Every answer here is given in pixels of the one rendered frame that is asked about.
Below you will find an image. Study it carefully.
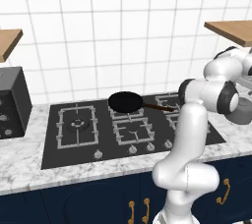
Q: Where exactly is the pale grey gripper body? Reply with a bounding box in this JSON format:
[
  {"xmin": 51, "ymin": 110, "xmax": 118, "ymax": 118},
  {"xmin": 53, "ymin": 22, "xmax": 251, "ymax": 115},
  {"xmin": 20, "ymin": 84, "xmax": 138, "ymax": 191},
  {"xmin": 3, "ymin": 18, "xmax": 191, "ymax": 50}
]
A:
[{"xmin": 236, "ymin": 74, "xmax": 252, "ymax": 90}]

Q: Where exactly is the gold cupboard handle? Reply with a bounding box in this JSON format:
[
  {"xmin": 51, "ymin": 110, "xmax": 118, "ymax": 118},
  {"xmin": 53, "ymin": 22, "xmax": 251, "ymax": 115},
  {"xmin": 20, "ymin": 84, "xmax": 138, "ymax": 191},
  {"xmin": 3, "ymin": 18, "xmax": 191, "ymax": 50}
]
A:
[
  {"xmin": 127, "ymin": 200, "xmax": 136, "ymax": 224},
  {"xmin": 216, "ymin": 178, "xmax": 231, "ymax": 206},
  {"xmin": 141, "ymin": 197, "xmax": 151, "ymax": 224}
]

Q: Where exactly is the black toaster oven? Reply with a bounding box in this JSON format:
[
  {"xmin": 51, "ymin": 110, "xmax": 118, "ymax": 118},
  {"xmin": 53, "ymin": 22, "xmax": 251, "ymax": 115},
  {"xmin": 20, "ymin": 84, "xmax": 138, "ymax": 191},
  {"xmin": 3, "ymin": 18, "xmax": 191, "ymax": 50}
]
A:
[{"xmin": 0, "ymin": 66, "xmax": 33, "ymax": 140}]

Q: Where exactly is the wooden wall shelf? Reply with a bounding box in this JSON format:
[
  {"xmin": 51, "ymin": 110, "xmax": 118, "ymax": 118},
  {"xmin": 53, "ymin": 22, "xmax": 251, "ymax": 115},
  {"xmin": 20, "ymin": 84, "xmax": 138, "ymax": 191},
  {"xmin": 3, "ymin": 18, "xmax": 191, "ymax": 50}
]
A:
[
  {"xmin": 203, "ymin": 20, "xmax": 252, "ymax": 48},
  {"xmin": 0, "ymin": 28, "xmax": 25, "ymax": 64}
]

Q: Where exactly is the black gas hob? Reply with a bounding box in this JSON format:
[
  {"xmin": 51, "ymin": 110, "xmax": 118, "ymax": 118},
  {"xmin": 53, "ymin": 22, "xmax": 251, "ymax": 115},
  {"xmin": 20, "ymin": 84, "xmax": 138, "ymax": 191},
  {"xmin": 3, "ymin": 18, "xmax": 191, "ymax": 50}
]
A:
[{"xmin": 40, "ymin": 91, "xmax": 227, "ymax": 171}]

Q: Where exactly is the black frying pan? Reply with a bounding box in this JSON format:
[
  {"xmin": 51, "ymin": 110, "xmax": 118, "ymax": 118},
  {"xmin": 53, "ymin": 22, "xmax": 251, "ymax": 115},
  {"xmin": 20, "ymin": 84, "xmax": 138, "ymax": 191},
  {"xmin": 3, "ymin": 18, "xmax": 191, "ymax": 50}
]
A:
[{"xmin": 107, "ymin": 90, "xmax": 176, "ymax": 115}]

